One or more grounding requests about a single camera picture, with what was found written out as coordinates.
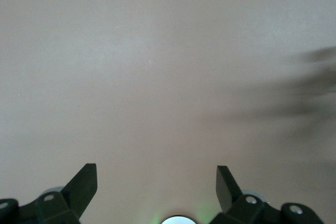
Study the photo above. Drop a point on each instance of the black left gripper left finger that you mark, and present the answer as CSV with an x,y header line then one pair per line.
x,y
78,195

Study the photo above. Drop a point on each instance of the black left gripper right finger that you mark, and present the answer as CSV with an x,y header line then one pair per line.
x,y
225,192

